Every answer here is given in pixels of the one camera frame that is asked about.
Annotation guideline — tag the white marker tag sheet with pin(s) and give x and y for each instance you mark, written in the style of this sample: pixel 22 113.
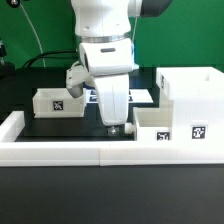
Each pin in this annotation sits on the white marker tag sheet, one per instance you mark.
pixel 135 96

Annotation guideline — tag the white foam border frame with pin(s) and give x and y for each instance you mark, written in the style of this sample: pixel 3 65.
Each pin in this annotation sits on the white foam border frame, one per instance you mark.
pixel 104 153

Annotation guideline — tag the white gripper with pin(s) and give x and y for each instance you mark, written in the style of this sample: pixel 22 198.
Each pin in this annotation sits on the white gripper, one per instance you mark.
pixel 107 65

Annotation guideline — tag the white front drawer tray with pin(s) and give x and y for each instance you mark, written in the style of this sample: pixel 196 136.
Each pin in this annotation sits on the white front drawer tray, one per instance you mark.
pixel 150 124

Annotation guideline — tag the black camera stand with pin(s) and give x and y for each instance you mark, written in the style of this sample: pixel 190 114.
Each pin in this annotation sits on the black camera stand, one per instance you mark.
pixel 6 68

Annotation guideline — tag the white drawer cabinet box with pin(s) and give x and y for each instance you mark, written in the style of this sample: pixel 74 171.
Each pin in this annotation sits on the white drawer cabinet box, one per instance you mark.
pixel 195 99

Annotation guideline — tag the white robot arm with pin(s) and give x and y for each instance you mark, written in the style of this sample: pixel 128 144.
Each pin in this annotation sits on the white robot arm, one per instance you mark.
pixel 103 21

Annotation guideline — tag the white drawer tray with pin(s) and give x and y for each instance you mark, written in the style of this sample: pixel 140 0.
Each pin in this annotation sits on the white drawer tray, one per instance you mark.
pixel 150 124
pixel 57 103

